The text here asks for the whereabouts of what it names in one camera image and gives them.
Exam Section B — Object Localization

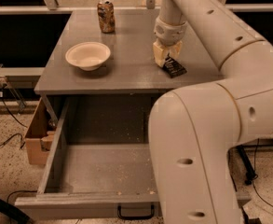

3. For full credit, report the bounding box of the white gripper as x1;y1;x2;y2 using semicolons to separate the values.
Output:
153;17;187;67

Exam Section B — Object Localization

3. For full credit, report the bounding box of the dark chocolate rxbar wrapper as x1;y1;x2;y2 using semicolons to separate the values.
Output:
162;56;186;78

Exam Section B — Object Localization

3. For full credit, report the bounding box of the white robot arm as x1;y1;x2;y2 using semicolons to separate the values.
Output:
149;0;273;224

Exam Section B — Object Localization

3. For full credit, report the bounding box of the grey open top drawer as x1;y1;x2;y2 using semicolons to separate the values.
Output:
14;93;252;221

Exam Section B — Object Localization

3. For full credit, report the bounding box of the grey cabinet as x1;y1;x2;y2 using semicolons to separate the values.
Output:
34;7;222;119

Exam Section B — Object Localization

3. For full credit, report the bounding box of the brown soda can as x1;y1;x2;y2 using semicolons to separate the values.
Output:
97;0;116;33

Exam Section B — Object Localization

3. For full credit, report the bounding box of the white paper bowl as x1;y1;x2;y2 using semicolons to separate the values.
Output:
65;42;111;71

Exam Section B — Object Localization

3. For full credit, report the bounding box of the black stand leg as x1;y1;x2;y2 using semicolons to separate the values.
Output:
237;146;257;185

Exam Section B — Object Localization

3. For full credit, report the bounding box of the wooden box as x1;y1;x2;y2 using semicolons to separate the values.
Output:
24;99;55;165

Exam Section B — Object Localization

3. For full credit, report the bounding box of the black tube bottom left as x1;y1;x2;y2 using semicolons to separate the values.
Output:
0;199;33;224

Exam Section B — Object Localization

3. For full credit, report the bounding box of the black cable on right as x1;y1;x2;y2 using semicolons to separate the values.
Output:
228;138;273;217

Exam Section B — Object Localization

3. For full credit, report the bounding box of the black cable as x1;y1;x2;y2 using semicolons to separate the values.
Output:
228;138;273;217
0;84;28;150

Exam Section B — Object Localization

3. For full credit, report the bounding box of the black drawer handle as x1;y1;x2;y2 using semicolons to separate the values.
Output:
117;204;155;220

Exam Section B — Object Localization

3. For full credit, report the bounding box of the black cable on left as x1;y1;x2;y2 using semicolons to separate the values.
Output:
0;84;28;150

